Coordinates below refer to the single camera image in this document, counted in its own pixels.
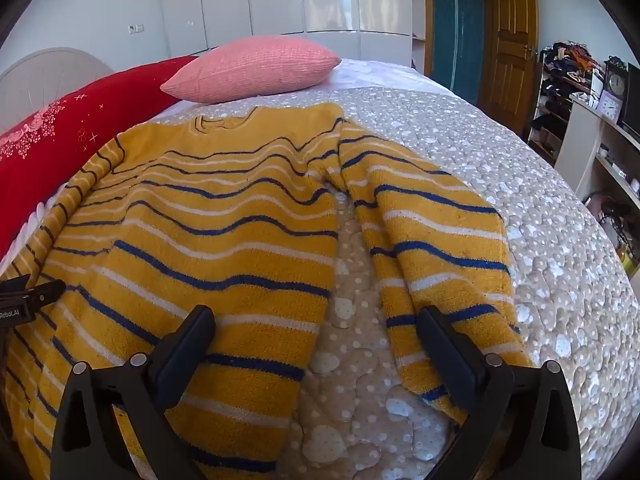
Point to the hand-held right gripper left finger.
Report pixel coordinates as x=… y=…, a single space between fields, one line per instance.
x=187 y=345

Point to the black ornate table clock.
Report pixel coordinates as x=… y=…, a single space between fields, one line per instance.
x=616 y=80

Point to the white shelf unit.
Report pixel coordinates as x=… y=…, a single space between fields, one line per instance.
x=580 y=150

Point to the glossy white wardrobe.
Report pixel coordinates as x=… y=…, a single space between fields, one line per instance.
x=280 y=0

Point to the cluttered open shelf rack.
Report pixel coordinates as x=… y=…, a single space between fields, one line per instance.
x=555 y=90

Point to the teal curtain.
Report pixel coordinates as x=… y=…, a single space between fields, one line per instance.
x=457 y=25

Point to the pink ribbed pillow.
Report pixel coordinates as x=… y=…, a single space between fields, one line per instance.
x=250 y=70

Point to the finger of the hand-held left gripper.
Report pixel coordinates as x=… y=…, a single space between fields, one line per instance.
x=12 y=284
x=45 y=292

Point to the beige dotted quilted bedspread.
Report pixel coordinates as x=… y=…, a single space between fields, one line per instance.
x=500 y=160

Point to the white bed sheet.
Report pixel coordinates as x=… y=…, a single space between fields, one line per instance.
x=380 y=72

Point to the red floral pillow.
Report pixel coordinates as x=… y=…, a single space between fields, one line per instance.
x=75 y=125

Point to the brown wooden door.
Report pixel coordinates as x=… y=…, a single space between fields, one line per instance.
x=510 y=50

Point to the purple square clock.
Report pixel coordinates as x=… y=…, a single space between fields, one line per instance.
x=610 y=106

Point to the white wall socket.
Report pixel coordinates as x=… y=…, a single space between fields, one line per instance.
x=136 y=28

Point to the white round headboard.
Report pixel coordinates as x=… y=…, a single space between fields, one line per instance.
x=40 y=75

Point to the yellow striped knit sweater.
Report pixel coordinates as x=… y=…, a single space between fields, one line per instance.
x=225 y=240

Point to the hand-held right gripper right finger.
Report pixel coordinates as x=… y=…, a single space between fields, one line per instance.
x=442 y=345

